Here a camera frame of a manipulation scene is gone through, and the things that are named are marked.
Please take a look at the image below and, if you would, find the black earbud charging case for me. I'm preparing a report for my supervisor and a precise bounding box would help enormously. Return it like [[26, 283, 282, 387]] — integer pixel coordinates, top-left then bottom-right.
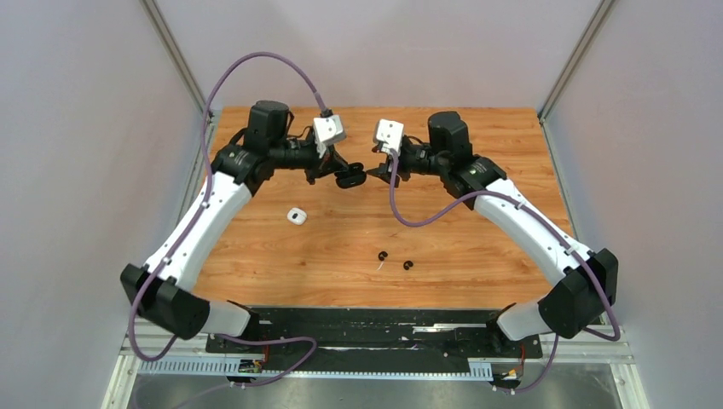
[[334, 162, 367, 189]]

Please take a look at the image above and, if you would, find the white earbud charging case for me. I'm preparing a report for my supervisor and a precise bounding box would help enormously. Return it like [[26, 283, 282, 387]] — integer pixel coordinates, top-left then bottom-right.
[[286, 207, 308, 226]]

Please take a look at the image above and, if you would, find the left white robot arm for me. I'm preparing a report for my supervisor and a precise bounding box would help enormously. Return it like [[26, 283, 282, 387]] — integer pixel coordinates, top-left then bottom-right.
[[120, 101, 358, 352]]

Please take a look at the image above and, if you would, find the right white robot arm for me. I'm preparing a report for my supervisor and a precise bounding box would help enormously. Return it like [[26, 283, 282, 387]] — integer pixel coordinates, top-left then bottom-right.
[[368, 111, 621, 356]]

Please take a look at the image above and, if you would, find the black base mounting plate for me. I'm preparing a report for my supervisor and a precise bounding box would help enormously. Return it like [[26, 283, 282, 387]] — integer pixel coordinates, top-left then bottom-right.
[[202, 308, 543, 377]]

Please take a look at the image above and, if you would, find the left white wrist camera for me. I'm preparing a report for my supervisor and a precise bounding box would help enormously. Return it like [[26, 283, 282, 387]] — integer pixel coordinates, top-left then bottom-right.
[[312, 114, 346, 158]]

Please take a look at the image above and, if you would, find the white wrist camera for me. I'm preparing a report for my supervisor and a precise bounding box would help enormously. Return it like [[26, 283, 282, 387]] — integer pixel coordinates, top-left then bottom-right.
[[312, 114, 346, 158], [373, 119, 404, 155]]

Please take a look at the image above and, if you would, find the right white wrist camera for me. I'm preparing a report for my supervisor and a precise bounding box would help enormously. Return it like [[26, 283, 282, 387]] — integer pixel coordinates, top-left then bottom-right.
[[373, 119, 404, 155]]

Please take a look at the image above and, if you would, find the left aluminium corner post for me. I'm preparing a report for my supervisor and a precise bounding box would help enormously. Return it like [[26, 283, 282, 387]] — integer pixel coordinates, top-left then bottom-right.
[[139, 0, 213, 120]]

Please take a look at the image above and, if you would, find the aluminium corner post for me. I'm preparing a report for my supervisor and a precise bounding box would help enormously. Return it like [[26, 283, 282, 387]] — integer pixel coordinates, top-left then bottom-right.
[[537, 0, 618, 124], [139, 0, 213, 120]]

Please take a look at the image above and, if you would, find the white slotted cable duct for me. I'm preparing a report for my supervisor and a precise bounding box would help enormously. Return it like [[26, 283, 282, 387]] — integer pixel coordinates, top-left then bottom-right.
[[137, 359, 495, 382]]

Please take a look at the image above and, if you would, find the right aluminium corner post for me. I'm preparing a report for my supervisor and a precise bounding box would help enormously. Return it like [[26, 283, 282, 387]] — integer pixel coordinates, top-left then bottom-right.
[[537, 0, 618, 124]]

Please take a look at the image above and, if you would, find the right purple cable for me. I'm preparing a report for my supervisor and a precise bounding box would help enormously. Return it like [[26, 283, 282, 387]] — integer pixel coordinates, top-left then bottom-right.
[[388, 151, 622, 395]]

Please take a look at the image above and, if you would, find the aluminium frame rail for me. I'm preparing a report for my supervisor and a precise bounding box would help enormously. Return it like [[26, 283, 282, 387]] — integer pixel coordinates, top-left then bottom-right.
[[101, 334, 649, 408]]

